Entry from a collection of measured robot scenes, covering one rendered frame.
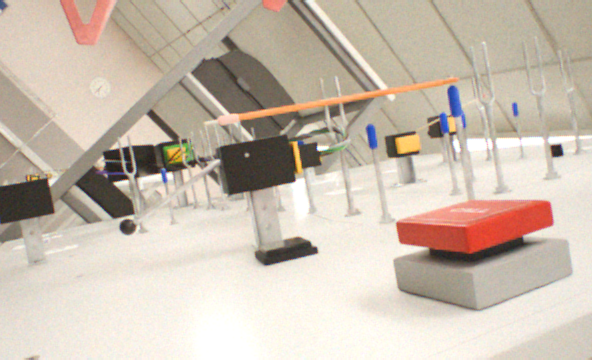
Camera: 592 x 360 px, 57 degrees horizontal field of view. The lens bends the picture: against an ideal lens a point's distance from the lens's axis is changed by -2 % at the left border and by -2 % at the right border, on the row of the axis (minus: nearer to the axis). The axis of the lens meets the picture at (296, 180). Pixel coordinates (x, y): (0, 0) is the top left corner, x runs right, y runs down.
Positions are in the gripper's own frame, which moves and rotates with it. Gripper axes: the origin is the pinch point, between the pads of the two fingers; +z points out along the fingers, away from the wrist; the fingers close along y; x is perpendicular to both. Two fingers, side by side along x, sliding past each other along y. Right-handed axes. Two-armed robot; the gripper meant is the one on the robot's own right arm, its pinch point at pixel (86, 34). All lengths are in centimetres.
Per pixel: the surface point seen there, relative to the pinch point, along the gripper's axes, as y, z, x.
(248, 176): -2.2, 11.3, -12.5
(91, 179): 96, 12, 11
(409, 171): 25.4, 11.0, -39.6
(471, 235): -26.5, 13.6, -17.6
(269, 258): -8.1, 17.0, -13.0
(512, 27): 225, -70, -198
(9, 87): 724, -100, 185
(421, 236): -23.6, 13.9, -16.9
